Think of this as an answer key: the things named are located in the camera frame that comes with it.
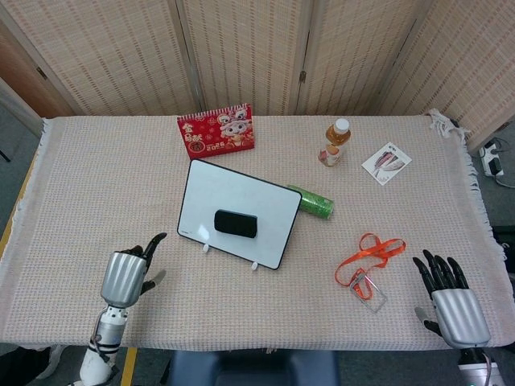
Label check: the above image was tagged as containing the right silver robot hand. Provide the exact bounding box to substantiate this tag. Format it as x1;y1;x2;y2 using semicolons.
412;248;492;350

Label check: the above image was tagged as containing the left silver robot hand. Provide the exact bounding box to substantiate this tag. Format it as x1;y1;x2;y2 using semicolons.
99;232;168;309

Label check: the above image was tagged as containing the black whiteboard eraser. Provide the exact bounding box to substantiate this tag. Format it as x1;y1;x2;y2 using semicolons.
213;208;258;240

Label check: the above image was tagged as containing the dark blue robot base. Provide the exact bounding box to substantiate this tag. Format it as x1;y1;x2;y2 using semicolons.
167;348;337;386

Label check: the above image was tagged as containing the clear badge holder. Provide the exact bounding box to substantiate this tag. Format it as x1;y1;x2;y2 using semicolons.
348;269;388;314

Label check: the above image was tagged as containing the white power strip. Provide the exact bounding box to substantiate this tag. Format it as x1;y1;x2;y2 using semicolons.
479;140;506;178

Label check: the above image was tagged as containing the beige woven tablecloth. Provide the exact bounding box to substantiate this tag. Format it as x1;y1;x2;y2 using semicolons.
0;108;496;355

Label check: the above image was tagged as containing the white printed leaflet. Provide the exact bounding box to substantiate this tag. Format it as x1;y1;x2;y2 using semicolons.
360;142;413;186

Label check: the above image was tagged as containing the red desk calendar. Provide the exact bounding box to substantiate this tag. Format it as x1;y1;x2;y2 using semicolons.
176;103;256;160

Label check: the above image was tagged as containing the green can lying down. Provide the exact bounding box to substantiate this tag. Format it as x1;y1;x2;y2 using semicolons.
286;183;335;220

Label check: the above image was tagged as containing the orange juice bottle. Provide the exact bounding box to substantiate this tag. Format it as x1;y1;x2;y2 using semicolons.
319;117;352;168

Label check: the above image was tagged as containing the woven folding screen panel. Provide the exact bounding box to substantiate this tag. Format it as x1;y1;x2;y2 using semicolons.
0;0;202;117
0;18;76;118
303;0;434;116
175;0;323;117
377;0;515;154

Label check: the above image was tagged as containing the orange lanyard ribbon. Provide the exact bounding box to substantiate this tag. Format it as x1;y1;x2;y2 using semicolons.
334;232;406;301

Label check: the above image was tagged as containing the white board with black frame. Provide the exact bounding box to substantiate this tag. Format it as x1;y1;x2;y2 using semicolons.
176;158;303;271

